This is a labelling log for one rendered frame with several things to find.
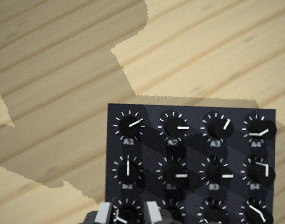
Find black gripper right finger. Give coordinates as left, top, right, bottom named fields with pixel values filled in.
left=144, top=201, right=221, bottom=224

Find black knob box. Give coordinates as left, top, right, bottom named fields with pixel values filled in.
left=105, top=103, right=277, bottom=224

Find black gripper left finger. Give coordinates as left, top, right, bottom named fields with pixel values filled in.
left=79, top=202, right=114, bottom=224

